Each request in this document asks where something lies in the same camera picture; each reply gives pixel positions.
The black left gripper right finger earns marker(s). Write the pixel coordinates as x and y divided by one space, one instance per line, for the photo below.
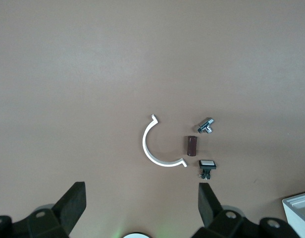
212 210

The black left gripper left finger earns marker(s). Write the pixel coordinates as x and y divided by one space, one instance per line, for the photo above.
66 210

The rectangular white push button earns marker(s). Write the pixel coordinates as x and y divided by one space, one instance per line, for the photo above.
207 163

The dark red cylinder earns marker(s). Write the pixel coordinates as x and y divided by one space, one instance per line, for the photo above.
190 146

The silver metal valve fitting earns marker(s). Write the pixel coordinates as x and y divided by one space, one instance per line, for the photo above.
204 123

